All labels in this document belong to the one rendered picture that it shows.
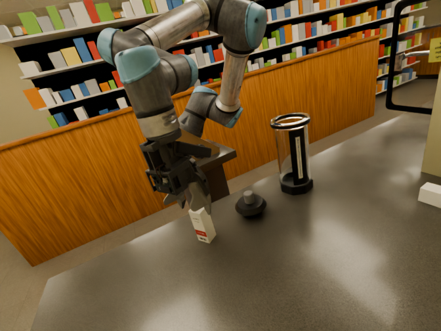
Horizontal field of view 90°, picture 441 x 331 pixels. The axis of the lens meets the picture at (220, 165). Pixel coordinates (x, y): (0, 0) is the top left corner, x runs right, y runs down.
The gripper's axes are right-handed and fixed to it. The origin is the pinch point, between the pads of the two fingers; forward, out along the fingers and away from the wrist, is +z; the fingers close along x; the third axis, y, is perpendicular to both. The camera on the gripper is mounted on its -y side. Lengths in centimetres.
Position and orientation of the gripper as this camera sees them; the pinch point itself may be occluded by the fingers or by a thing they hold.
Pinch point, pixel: (196, 205)
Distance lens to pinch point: 55.9
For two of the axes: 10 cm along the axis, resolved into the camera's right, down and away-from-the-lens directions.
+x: 8.3, 0.6, -5.6
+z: 2.3, 8.8, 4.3
